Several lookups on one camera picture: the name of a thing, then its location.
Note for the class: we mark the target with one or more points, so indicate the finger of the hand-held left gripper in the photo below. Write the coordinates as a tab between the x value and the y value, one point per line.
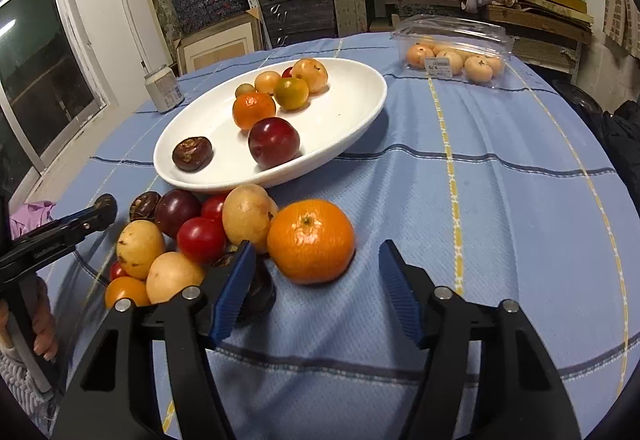
60	230

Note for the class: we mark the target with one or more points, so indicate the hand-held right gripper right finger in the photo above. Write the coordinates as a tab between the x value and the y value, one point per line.
400	300

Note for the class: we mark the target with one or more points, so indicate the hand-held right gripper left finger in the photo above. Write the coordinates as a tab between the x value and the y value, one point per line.
232	295

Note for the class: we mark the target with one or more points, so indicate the dark brown wrinkled fruit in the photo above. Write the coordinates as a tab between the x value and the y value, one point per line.
257	292
144	206
192	153

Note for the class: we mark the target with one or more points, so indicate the small dark fruit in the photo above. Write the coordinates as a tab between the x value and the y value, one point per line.
225	261

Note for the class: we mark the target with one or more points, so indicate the smooth beige round fruit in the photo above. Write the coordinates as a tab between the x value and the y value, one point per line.
174	277

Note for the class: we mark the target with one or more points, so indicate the red tomato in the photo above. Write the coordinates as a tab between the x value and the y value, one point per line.
286	72
201	239
117	270
214	207

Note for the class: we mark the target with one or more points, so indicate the yellow brown-spotted fruit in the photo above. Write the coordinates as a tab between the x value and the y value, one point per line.
140	250

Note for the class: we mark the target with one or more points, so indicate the orange tomato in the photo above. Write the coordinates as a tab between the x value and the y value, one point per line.
126	292

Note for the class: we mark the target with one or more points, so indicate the large orange mandarin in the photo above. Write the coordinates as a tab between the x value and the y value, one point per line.
311	240

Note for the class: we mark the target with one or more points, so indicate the dark red plum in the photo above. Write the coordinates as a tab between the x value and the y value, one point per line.
177	211
274	142

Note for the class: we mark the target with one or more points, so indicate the small orange mandarin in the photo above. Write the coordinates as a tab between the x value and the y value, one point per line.
254	110

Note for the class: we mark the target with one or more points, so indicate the white oval plate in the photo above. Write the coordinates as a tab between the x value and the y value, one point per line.
340	110

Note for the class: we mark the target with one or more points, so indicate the small tan round fruit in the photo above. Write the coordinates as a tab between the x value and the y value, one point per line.
243	90

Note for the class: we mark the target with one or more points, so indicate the yellow-green tomato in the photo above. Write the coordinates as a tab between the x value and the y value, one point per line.
291	93

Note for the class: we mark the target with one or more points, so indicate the small beige fruit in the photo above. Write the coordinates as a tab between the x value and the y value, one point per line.
267	82

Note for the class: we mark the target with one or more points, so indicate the ribbed orange-beige fruit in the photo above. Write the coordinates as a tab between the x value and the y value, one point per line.
310	74

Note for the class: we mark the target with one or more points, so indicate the person's left forearm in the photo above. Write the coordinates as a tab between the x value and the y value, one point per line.
15	385

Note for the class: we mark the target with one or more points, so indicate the cluster of pale packaged fruits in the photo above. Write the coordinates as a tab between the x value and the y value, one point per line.
450	61

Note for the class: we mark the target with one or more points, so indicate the person's left hand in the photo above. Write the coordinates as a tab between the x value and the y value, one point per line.
44	325

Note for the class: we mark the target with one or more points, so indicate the purple cloth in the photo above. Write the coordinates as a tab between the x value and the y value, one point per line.
30	215

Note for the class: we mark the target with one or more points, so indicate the blue checked tablecloth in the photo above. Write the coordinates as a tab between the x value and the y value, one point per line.
450	220

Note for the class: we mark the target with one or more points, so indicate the white framed window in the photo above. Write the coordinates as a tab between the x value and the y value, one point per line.
40	60

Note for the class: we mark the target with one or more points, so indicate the white jar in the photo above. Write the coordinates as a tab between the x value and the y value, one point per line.
162	90

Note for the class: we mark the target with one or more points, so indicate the white leaning board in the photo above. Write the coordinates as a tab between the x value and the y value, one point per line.
135	15

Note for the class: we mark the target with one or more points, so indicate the green marble slab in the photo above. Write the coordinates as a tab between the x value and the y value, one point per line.
160	5

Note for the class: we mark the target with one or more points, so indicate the dark round object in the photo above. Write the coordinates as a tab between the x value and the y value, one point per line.
580	100

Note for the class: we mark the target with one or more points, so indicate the clear plastic clamshell box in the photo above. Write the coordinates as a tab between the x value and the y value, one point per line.
450	30

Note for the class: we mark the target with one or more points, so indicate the black bag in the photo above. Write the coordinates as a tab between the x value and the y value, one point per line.
625	135

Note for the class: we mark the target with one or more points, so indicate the stack of dark grey boxes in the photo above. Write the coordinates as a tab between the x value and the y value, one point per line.
297	5

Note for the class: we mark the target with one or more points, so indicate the hanging woven mat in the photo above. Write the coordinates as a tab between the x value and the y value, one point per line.
620	10

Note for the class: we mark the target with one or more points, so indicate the cardboard picture frame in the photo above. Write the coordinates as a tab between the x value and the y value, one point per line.
220	45

